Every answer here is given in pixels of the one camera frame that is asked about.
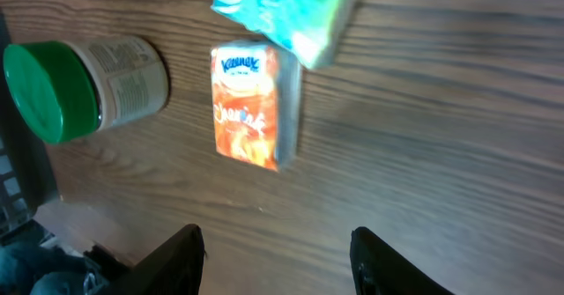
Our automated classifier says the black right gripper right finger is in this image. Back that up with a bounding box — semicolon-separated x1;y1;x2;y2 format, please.
350;226;453;295

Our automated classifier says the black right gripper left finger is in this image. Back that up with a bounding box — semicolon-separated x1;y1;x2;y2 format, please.
99;224;205;295

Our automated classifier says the orange tissue pack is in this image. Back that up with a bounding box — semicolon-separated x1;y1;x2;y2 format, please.
211;41;302;171

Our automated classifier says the teal tissue pack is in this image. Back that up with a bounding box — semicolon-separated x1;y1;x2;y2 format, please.
211;0;357;70

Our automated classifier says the grey plastic basket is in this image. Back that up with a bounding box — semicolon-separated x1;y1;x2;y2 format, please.
1;76;58;245

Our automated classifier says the green lid jar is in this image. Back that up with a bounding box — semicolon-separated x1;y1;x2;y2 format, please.
3;35;170;144

